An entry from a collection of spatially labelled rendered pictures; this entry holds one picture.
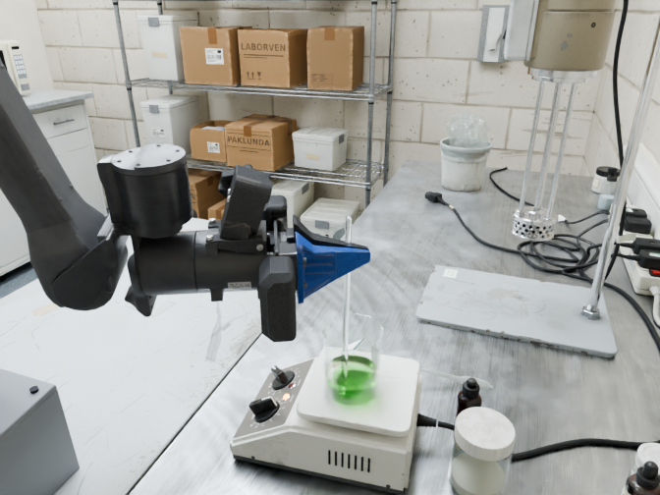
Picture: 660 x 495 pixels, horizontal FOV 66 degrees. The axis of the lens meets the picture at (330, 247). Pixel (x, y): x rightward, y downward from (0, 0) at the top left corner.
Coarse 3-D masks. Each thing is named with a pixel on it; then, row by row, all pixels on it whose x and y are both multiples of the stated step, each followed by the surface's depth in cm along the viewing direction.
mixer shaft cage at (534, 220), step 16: (560, 96) 72; (560, 144) 73; (528, 160) 76; (544, 160) 76; (560, 160) 74; (528, 176) 77; (544, 176) 77; (528, 208) 82; (544, 208) 82; (528, 224) 78; (544, 224) 77; (528, 240) 79; (544, 240) 79
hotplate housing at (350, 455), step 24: (264, 432) 55; (288, 432) 54; (312, 432) 53; (336, 432) 53; (360, 432) 53; (240, 456) 58; (264, 456) 56; (288, 456) 55; (312, 456) 54; (336, 456) 53; (360, 456) 52; (384, 456) 52; (408, 456) 51; (336, 480) 55; (360, 480) 54; (384, 480) 53; (408, 480) 53
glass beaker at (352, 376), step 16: (336, 320) 55; (352, 320) 55; (368, 320) 55; (336, 336) 56; (352, 336) 56; (368, 336) 55; (336, 352) 50; (352, 352) 50; (368, 352) 50; (336, 368) 51; (352, 368) 51; (368, 368) 51; (336, 384) 52; (352, 384) 52; (368, 384) 52; (336, 400) 53; (352, 400) 52; (368, 400) 53
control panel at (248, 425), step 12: (312, 360) 64; (300, 372) 63; (264, 384) 65; (288, 384) 62; (300, 384) 60; (264, 396) 62; (276, 396) 61; (288, 408) 57; (252, 420) 58; (276, 420) 56; (240, 432) 58; (252, 432) 56
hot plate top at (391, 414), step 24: (384, 360) 61; (408, 360) 61; (312, 384) 57; (384, 384) 57; (408, 384) 57; (312, 408) 53; (336, 408) 53; (384, 408) 53; (408, 408) 53; (384, 432) 51; (408, 432) 51
